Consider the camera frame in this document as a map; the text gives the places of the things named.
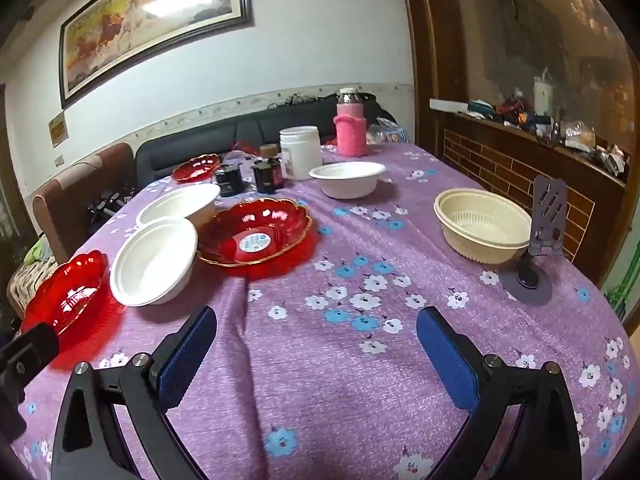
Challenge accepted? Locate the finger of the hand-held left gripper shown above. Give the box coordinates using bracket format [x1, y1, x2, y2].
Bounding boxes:
[0, 322, 61, 443]

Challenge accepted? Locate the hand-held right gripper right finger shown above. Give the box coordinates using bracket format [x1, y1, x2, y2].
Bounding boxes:
[415, 306, 588, 480]

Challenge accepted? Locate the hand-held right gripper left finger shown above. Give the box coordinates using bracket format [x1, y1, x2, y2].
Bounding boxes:
[50, 305, 218, 480]

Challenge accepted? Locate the red scalloped plate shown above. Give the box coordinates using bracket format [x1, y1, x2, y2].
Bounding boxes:
[171, 154, 222, 182]
[20, 251, 110, 338]
[196, 197, 313, 268]

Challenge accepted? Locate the white paper bowl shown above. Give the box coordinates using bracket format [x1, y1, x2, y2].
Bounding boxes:
[136, 183, 222, 228]
[109, 217, 199, 307]
[308, 162, 387, 199]

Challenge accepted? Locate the cream plastic bowl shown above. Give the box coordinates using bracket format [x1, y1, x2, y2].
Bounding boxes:
[433, 188, 533, 265]

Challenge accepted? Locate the patterned seat cushion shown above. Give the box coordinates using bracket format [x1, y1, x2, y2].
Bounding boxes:
[7, 255, 58, 318]

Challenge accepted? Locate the green cloth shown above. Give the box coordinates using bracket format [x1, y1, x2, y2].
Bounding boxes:
[25, 240, 51, 266]

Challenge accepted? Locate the purple floral tablecloth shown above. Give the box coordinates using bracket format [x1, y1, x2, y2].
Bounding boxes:
[10, 142, 636, 480]

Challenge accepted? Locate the brown armchair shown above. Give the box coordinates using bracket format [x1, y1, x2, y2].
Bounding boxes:
[32, 142, 136, 266]

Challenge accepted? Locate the pile of black devices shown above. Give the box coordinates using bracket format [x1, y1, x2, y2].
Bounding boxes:
[87, 190, 136, 221]

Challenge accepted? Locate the grey phone stand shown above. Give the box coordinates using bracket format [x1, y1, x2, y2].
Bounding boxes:
[500, 175, 568, 307]

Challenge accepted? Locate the squat dark jar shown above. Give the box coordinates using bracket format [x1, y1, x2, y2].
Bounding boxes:
[212, 162, 246, 198]

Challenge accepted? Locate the dark jar with cork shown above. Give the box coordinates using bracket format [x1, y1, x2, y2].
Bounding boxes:
[252, 144, 286, 194]

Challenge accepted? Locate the wooden brick-pattern counter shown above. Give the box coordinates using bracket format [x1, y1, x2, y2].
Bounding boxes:
[430, 105, 631, 281]

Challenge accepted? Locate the red bag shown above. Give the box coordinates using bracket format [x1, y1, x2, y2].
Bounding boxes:
[230, 140, 261, 161]

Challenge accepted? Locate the black leather sofa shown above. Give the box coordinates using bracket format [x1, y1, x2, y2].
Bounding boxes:
[135, 92, 401, 196]

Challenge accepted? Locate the white plastic jar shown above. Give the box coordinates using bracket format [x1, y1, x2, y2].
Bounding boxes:
[279, 126, 323, 182]

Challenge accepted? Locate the clear plastic bag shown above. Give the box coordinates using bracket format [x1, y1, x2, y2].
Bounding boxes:
[367, 117, 411, 146]

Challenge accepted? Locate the thermos with pink sleeve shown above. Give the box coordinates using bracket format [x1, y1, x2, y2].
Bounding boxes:
[334, 87, 371, 157]

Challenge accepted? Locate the white box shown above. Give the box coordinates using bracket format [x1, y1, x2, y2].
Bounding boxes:
[429, 98, 471, 113]

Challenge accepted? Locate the counter clutter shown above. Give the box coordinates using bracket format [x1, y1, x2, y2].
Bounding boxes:
[467, 87, 631, 176]

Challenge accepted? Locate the white paper bag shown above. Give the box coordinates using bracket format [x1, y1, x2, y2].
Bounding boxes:
[532, 67, 556, 116]

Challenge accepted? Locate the framed horse painting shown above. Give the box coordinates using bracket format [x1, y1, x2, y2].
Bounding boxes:
[59, 0, 253, 109]

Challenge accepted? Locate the small yellow wall plaque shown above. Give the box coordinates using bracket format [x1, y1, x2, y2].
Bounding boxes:
[48, 112, 69, 148]

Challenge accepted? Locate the wooden partition frame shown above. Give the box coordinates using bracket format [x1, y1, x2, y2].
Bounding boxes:
[397, 0, 466, 161]

